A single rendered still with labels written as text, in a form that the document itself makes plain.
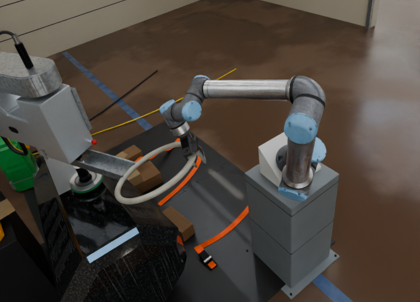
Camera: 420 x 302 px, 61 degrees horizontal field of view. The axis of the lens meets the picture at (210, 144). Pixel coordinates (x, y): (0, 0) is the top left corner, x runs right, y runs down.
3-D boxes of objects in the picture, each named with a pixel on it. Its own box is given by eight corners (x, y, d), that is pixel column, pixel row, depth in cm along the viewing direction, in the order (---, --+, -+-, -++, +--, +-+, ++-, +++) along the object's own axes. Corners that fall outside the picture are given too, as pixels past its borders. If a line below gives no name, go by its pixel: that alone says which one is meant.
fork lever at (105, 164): (39, 159, 229) (35, 153, 226) (61, 141, 241) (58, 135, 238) (120, 186, 197) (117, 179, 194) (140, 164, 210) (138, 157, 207)
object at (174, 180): (100, 204, 189) (96, 201, 188) (152, 148, 220) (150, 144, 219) (162, 206, 157) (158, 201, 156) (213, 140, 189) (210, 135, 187)
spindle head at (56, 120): (32, 155, 226) (-4, 95, 199) (58, 135, 241) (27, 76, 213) (71, 168, 210) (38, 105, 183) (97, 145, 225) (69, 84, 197)
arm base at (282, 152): (289, 139, 212) (297, 133, 203) (311, 162, 211) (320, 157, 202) (269, 159, 205) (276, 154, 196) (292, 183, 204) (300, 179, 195)
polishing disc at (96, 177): (107, 179, 234) (107, 177, 233) (77, 196, 225) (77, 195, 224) (94, 164, 248) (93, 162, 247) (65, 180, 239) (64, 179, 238)
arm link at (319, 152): (314, 151, 203) (332, 141, 186) (305, 177, 196) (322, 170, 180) (291, 138, 201) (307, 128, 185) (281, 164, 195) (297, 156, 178)
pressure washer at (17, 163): (14, 175, 388) (-31, 109, 334) (46, 164, 395) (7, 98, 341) (12, 196, 362) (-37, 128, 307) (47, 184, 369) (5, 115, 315)
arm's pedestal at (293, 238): (289, 217, 294) (289, 136, 241) (339, 257, 260) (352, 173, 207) (243, 251, 275) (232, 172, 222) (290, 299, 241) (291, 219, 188)
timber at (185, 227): (195, 232, 293) (192, 224, 286) (184, 242, 288) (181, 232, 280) (173, 214, 312) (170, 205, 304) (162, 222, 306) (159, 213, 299)
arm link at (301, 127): (314, 177, 192) (332, 97, 127) (304, 207, 186) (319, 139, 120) (286, 169, 197) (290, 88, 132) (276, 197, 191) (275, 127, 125)
